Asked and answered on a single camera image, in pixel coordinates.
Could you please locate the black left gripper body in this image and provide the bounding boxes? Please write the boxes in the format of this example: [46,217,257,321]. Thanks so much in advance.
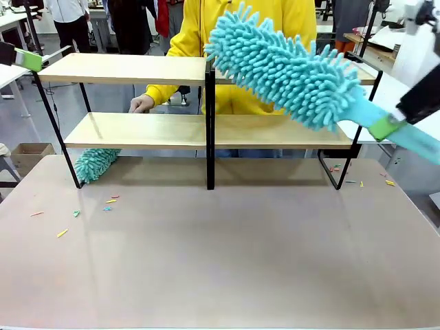
[0,41,17,65]

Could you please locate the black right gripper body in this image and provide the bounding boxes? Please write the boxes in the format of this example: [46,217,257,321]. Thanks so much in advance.
[395,67,440,126]

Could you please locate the teal chenille duster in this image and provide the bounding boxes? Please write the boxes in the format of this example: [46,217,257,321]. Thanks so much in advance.
[203,1,440,165]
[74,147,123,185]

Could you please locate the person right forearm yellow sleeve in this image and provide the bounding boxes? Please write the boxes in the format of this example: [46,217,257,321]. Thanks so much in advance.
[143,84,183,108]

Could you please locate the person right hand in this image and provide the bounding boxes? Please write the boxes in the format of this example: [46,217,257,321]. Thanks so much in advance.
[129,95,154,115]

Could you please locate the white side table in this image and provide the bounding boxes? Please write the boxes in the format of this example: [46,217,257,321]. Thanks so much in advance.
[0,51,46,120]

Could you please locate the white background desk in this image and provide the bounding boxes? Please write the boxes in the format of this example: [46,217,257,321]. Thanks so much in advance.
[0,12,39,41]

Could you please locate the black stand pole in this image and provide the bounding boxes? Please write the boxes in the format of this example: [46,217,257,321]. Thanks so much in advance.
[357,0,392,66]
[20,0,45,57]

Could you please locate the person white shirt black trousers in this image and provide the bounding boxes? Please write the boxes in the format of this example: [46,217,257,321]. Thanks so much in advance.
[44,0,93,53]

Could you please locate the wooden background table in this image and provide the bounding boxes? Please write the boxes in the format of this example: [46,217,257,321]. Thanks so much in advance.
[343,32,402,72]

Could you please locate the white bag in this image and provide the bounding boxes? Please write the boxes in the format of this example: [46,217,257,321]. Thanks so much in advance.
[369,22,410,46]

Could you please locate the cardboard box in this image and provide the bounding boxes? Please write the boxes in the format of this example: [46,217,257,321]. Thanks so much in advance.
[11,142,56,177]

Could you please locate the person in dark clothes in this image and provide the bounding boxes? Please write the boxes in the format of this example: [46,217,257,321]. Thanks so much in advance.
[107,0,155,55]

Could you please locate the grey chair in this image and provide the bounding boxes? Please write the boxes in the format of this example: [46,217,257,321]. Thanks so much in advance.
[0,142,22,189]

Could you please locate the person grey shirt orange trousers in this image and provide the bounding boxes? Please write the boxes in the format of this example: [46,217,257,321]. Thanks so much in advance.
[332,0,373,53]

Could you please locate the red garment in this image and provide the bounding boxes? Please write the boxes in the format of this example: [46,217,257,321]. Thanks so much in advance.
[154,0,172,39]

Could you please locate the person in yellow hoodie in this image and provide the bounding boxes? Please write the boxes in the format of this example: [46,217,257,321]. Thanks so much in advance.
[164,0,318,159]

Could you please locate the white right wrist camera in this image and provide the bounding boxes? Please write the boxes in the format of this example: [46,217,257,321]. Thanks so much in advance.
[404,0,440,35]

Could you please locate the wooden shelf unit black frame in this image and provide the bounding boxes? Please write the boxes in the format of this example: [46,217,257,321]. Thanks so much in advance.
[210,60,384,190]
[30,45,212,190]

